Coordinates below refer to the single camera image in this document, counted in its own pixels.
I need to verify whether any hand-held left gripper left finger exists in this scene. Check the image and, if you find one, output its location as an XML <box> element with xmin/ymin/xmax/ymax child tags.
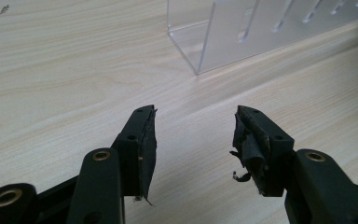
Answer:
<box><xmin>66</xmin><ymin>104</ymin><xmax>158</xmax><ymax>224</ymax></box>

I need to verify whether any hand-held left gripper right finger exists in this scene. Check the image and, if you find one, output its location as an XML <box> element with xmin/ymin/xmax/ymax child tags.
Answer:
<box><xmin>229</xmin><ymin>105</ymin><xmax>358</xmax><ymax>224</ymax></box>

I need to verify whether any clear acrylic slotted rack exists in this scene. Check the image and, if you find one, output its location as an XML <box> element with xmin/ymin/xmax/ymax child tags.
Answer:
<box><xmin>166</xmin><ymin>0</ymin><xmax>358</xmax><ymax>76</ymax></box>

